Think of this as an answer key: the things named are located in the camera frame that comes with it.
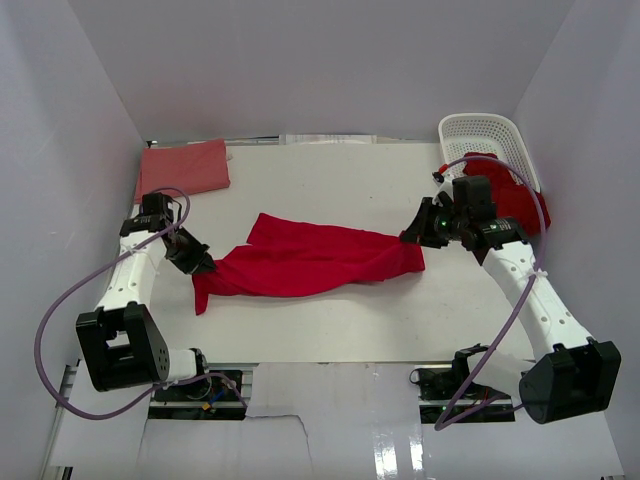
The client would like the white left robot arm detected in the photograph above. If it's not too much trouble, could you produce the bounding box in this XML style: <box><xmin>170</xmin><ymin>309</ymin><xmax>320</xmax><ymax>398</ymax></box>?
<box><xmin>76</xmin><ymin>213</ymin><xmax>216</xmax><ymax>399</ymax></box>

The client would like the folded salmon pink t shirt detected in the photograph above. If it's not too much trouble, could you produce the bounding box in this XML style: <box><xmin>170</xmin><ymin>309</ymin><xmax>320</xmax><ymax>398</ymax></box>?
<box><xmin>134</xmin><ymin>139</ymin><xmax>231</xmax><ymax>203</ymax></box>

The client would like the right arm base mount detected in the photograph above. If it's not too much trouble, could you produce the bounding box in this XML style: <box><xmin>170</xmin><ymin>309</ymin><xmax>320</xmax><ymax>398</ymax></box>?
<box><xmin>409</xmin><ymin>364</ymin><xmax>517</xmax><ymax>424</ymax></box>

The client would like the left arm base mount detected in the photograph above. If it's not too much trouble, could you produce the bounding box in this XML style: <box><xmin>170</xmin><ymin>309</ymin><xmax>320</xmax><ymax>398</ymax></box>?
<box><xmin>148</xmin><ymin>368</ymin><xmax>253</xmax><ymax>421</ymax></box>

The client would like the bright red t shirt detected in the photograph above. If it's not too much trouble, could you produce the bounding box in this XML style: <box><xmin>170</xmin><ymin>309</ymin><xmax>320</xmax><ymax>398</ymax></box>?
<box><xmin>192</xmin><ymin>213</ymin><xmax>426</xmax><ymax>315</ymax></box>

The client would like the white plastic perforated basket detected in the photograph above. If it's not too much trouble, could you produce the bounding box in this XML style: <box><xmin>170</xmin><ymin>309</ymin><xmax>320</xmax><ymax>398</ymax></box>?
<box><xmin>436</xmin><ymin>113</ymin><xmax>540</xmax><ymax>202</ymax></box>

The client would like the dark red crumpled t shirt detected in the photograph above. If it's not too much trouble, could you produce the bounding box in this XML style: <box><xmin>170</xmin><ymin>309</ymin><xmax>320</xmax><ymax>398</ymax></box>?
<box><xmin>463</xmin><ymin>160</ymin><xmax>541</xmax><ymax>237</ymax></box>

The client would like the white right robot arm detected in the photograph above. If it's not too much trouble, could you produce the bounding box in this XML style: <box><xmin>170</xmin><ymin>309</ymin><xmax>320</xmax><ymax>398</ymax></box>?
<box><xmin>401</xmin><ymin>193</ymin><xmax>621</xmax><ymax>429</ymax></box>

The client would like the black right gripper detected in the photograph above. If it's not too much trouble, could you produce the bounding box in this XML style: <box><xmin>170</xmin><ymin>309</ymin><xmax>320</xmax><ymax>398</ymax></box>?
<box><xmin>400</xmin><ymin>198</ymin><xmax>468</xmax><ymax>250</ymax></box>

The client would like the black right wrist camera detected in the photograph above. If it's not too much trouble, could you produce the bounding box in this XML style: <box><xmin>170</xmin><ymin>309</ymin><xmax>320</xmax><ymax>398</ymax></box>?
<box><xmin>452</xmin><ymin>175</ymin><xmax>497</xmax><ymax>221</ymax></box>

